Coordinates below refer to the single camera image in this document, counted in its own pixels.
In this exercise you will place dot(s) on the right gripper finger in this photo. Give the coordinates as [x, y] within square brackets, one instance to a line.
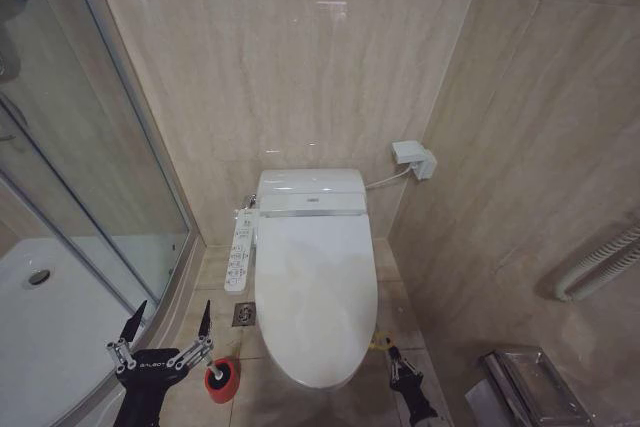
[395, 364]
[415, 372]

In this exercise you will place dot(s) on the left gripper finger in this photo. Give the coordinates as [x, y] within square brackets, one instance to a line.
[131, 329]
[204, 324]

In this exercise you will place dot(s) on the red toilet brush holder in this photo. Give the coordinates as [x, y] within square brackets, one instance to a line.
[224, 378]

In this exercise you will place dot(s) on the white toilet lid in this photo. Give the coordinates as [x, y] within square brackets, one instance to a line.
[315, 302]

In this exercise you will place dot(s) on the small yellow object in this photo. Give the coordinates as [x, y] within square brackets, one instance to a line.
[381, 341]

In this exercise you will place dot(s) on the square metal floor drain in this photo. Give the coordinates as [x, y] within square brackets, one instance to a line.
[245, 314]

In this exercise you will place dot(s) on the white shower tray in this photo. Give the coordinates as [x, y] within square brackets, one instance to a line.
[55, 342]

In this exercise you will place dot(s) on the white bidet control panel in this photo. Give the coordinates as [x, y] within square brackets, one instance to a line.
[242, 252]

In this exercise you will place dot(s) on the round chrome shower drain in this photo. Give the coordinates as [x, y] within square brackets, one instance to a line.
[39, 277]

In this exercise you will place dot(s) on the steel paper holder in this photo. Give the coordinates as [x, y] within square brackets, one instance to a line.
[535, 387]

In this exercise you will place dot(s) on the chrome water valve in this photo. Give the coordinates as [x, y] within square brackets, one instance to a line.
[251, 201]

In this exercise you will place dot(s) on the white bidet seat rear unit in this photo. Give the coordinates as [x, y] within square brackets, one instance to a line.
[311, 193]

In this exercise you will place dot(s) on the glass shower enclosure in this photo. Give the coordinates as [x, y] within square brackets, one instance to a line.
[90, 147]

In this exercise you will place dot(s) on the white wall socket box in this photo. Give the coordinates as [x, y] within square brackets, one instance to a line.
[415, 159]

